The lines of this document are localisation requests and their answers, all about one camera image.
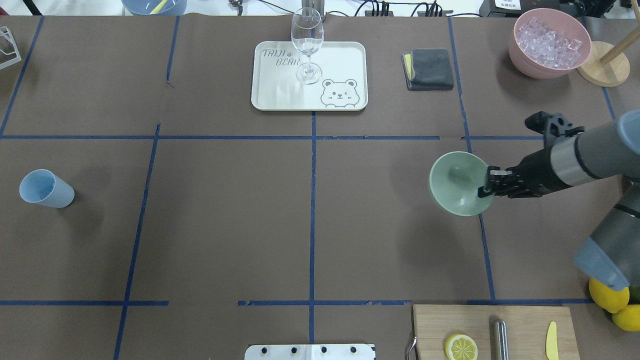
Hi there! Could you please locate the yellow lemon rear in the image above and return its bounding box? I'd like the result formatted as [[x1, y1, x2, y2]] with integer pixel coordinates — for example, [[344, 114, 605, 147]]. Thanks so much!
[[611, 304, 640, 332]]

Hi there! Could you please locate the green lime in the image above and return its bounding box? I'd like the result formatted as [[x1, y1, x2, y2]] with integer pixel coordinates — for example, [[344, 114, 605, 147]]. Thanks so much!
[[628, 285, 640, 305]]

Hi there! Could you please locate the clear wine glass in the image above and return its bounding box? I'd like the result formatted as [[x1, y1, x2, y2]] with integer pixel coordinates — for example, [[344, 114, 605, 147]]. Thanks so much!
[[290, 7, 324, 85]]

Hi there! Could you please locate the pink bowl of ice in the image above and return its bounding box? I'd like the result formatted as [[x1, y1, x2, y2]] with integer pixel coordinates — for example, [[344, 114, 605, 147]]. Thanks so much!
[[509, 7, 592, 80]]

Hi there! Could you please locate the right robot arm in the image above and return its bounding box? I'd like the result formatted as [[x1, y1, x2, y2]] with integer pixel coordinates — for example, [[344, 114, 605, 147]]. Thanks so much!
[[474, 110, 640, 291]]

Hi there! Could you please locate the wooden cutting board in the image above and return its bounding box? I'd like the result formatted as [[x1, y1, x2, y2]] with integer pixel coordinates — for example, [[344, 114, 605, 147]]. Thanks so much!
[[413, 304, 580, 360]]

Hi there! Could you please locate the wooden cup stand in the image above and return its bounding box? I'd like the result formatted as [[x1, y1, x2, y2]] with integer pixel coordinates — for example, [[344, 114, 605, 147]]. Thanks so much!
[[577, 27, 640, 88]]

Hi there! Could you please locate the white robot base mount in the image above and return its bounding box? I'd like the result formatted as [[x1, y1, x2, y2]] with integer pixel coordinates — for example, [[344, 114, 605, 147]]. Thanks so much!
[[244, 343, 377, 360]]

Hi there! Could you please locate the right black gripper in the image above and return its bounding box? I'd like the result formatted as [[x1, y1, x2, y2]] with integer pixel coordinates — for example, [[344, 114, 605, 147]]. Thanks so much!
[[477, 148, 569, 198]]

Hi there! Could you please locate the cream bear tray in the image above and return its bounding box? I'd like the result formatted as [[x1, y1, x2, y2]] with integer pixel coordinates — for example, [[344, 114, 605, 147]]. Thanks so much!
[[251, 41, 369, 111]]

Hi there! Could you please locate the green bowl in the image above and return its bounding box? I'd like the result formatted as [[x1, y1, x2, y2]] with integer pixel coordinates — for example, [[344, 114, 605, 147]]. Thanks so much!
[[429, 151, 494, 217]]

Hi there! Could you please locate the steel muddler black cap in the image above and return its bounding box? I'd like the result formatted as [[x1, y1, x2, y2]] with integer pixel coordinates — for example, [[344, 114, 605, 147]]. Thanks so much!
[[494, 319, 510, 360]]

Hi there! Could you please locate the white wire cup rack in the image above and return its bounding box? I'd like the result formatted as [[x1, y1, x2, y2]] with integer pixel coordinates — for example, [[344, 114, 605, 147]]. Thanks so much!
[[0, 26, 22, 70]]

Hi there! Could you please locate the grey yellow folded cloth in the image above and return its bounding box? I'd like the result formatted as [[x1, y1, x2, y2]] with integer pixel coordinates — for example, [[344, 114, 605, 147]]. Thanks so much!
[[401, 48, 454, 91]]

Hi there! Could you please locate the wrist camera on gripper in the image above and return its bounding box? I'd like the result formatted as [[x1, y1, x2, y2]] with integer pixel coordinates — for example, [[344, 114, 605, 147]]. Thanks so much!
[[525, 111, 586, 149]]

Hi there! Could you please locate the yellow lemon front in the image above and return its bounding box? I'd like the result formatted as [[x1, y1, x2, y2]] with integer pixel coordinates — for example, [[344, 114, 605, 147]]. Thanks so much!
[[588, 278, 630, 314]]

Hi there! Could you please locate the yellow lemon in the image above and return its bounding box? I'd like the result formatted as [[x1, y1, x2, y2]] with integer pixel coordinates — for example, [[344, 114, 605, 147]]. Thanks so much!
[[588, 278, 630, 314], [611, 304, 640, 332]]

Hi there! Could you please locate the yellow plastic knife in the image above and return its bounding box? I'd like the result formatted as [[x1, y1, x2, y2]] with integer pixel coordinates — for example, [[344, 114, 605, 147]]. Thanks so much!
[[545, 321, 559, 360]]

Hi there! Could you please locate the light blue plastic cup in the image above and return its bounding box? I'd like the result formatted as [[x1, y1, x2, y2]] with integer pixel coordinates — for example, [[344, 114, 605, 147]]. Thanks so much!
[[19, 169, 75, 208]]

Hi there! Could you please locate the lemon half slice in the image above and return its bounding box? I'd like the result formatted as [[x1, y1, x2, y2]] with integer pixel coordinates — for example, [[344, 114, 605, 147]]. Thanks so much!
[[443, 333, 479, 360]]

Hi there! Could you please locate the yellow plastic fork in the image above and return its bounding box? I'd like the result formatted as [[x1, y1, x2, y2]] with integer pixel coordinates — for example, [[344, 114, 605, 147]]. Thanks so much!
[[149, 0, 168, 15]]

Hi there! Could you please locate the blue bowl with fork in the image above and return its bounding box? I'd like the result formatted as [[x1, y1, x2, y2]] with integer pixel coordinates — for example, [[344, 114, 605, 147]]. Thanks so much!
[[121, 0, 189, 16]]

